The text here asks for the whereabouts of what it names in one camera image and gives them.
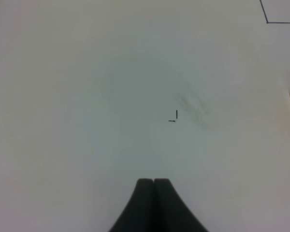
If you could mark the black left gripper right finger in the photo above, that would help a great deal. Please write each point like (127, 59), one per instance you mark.
(170, 212)

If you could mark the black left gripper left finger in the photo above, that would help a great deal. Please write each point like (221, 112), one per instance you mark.
(136, 216)

